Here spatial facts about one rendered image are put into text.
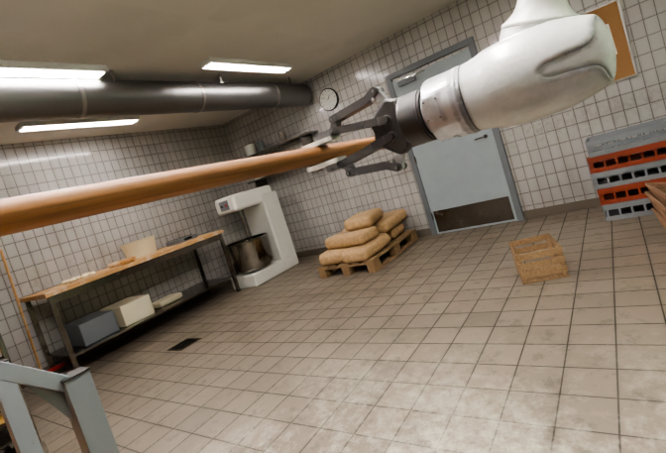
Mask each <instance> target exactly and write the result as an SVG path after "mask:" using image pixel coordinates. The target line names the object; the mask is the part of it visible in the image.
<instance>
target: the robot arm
mask: <svg viewBox="0 0 666 453"><path fill-rule="evenodd" d="M615 73H616V54H615V48H614V43H613V40H612V37H611V34H610V31H609V29H608V28H607V26H606V24H605V23H604V21H603V20H602V19H601V18H600V17H599V16H598V15H595V14H590V15H579V14H578V13H576V12H575V11H574V10H573V9H572V8H571V7H570V5H569V3H568V1H567V0H517V3H516V7H515V9H514V11H513V13H512V15H511V16H510V17H509V18H508V20H507V21H506V22H505V23H504V24H503V25H501V31H500V36H499V41H498V42H497V43H495V44H494V45H492V46H490V47H488V48H486V49H484V50H482V51H481V52H479V53H478V54H477V55H476V56H475V57H473V58H472V59H470V60H469V61H467V62H465V63H463V64H461V65H457V66H455V67H453V68H452V69H450V70H447V71H445V72H443V73H441V74H438V75H436V76H434V77H431V78H429V79H427V80H425V81H424V82H423V83H422V86H421V88H419V89H417V90H414V91H412V92H409V93H407V94H405V95H402V96H400V97H398V98H388V97H387V96H386V95H385V94H384V89H383V88H382V87H371V88H370V90H369V91H368V92H367V93H366V95H365V96H364V97H362V98H360V99H359V100H357V101H355V102H354V103H352V104H350V105H348V106H347V107H345V108H343V109H342V110H340V111H338V112H336V113H335V114H333V115H331V116H330V117H329V122H330V128H329V129H328V130H326V131H323V132H321V133H319V134H317V135H316V140H317V141H316V142H313V143H311V144H308V145H306V146H303V147H301V149H304V148H310V147H316V146H322V145H326V144H328V143H331V142H334V141H336V140H339V139H340V138H341V137H340V135H339V134H343V133H348V132H353V131H358V130H363V129H368V128H372V130H373V131H374V133H375V141H373V142H372V143H370V144H369V145H367V146H365V147H364V148H363V149H361V150H359V151H358V152H356V153H354V154H352V155H351V156H349V157H347V156H342V157H338V158H335V159H332V160H329V161H327V162H324V163H321V164H319V165H316V166H313V167H311V168H308V169H306V170H307V172H311V171H315V170H320V169H323V168H326V170H327V172H331V171H334V170H339V169H344V170H345V172H346V176H348V177H350V176H355V175H360V174H365V173H370V172H376V171H381V170H392V171H400V170H404V169H406V167H407V164H406V162H405V153H407V152H409V150H410V149H411V148H413V147H416V146H419V145H422V144H425V143H428V142H431V141H434V140H437V139H438V140H440V141H442V142H443V141H444V140H447V139H448V140H449V139H450V138H453V137H454V138H455V137H456V136H457V137H463V136H466V135H469V134H475V133H478V132H480V131H482V130H487V129H491V128H506V127H511V126H515V125H519V124H523V123H527V122H530V121H534V120H537V119H540V118H543V117H546V116H549V115H552V114H555V113H558V112H560V111H563V110H566V109H568V108H571V107H573V106H575V105H577V104H579V103H581V102H583V101H585V100H586V99H588V98H590V97H592V96H593V95H595V94H597V93H598V92H600V91H601V90H603V89H604V88H606V87H607V86H608V85H610V84H611V83H612V82H613V80H614V78H615ZM379 103H382V104H381V106H380V108H379V109H378V111H377V113H376V114H375V116H374V118H373V119H369V120H364V121H360V122H356V123H351V124H347V125H342V126H341V122H342V121H344V120H346V119H348V118H349V117H351V116H353V115H355V114H357V113H358V112H360V111H362V110H364V109H366V108H367V107H369V106H371V105H373V104H379ZM382 148H384V149H387V150H389V151H392V152H394V153H396V156H395V157H392V158H390V160H389V161H385V162H381V163H376V164H371V165H366V166H361V167H357V168H356V167H355V166H354V163H356V162H358V161H360V160H362V159H363V158H365V157H367V156H369V155H371V154H373V153H374V152H376V151H378V150H380V149H382Z"/></svg>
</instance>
